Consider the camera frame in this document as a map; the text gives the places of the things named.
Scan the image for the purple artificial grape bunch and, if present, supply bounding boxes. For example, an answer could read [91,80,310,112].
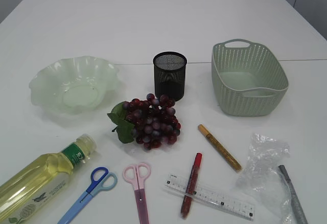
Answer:
[107,93,181,150]

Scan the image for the pink scissors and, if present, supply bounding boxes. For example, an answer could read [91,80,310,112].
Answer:
[123,163,151,224]

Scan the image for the blue scissors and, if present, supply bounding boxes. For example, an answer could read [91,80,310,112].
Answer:
[58,167,118,224]

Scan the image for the clear plastic sheet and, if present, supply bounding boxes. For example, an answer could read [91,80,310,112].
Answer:
[236,133,294,223]

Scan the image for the yellow tea bottle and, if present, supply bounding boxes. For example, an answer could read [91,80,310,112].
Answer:
[1,134,97,223]

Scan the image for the black mesh pen holder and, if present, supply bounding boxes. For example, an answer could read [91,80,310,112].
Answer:
[153,52,187,101]

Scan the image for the light green plastic basket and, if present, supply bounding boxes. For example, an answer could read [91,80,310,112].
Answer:
[211,39,289,117]

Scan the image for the frosted green wavy plate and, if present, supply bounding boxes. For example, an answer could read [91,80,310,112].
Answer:
[29,56,119,114]

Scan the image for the gold glitter pen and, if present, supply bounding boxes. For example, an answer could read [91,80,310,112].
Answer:
[198,124,242,172]

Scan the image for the red glitter pen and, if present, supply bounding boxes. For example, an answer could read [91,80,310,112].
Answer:
[180,153,202,219]

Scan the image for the clear plastic ruler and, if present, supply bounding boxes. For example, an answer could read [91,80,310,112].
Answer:
[164,174,255,221]

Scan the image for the silver glitter pen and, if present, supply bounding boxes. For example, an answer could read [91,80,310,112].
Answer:
[278,165,308,224]

